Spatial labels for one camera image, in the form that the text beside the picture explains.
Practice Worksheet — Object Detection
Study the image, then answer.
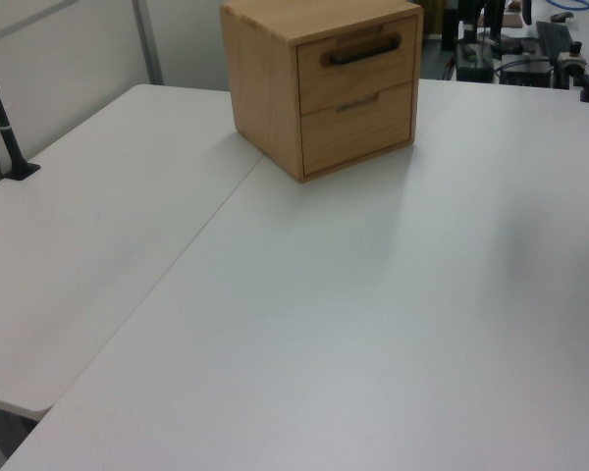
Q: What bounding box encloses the wooden drawer with notch grip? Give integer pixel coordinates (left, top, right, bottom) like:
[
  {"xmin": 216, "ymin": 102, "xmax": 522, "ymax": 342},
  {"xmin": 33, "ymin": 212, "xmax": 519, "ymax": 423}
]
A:
[{"xmin": 299, "ymin": 80, "xmax": 415, "ymax": 179}]

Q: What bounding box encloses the wooden two-drawer cabinet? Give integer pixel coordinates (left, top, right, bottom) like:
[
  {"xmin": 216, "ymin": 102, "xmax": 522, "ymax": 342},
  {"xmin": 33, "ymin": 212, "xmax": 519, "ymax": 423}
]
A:
[{"xmin": 219, "ymin": 0, "xmax": 424, "ymax": 184}]

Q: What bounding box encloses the black electronics box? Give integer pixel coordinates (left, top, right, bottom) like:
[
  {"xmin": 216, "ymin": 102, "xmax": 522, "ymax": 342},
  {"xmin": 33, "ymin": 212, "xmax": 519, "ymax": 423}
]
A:
[{"xmin": 455, "ymin": 40, "xmax": 496, "ymax": 82}]

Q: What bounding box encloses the black computer case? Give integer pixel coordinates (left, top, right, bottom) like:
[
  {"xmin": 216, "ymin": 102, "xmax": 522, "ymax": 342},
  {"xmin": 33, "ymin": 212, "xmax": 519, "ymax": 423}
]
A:
[{"xmin": 499, "ymin": 54, "xmax": 557, "ymax": 89}]

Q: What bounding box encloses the black computer keyboard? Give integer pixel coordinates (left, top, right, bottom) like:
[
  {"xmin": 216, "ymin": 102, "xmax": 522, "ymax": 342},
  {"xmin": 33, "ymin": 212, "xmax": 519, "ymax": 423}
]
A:
[{"xmin": 536, "ymin": 21, "xmax": 576, "ymax": 56}]

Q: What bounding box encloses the emergency stop button box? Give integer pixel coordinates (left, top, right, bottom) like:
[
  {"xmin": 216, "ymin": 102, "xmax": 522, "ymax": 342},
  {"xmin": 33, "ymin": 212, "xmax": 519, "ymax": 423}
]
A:
[{"xmin": 558, "ymin": 40, "xmax": 588, "ymax": 76}]

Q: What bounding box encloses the wooden drawer with black handle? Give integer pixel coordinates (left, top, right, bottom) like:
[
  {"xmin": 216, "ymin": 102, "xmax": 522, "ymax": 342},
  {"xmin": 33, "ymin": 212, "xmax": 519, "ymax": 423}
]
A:
[{"xmin": 295, "ymin": 17, "xmax": 419, "ymax": 117}]

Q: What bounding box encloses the black bar drawer handle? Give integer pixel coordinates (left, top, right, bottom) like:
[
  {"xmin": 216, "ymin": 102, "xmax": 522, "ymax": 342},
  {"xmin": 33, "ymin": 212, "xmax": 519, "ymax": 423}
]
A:
[{"xmin": 320, "ymin": 32, "xmax": 403, "ymax": 68}]

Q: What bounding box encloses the grey partition frame post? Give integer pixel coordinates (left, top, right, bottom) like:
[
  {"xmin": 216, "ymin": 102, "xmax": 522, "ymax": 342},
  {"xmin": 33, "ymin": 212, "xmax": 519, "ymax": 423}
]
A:
[{"xmin": 131, "ymin": 0, "xmax": 166, "ymax": 86}]

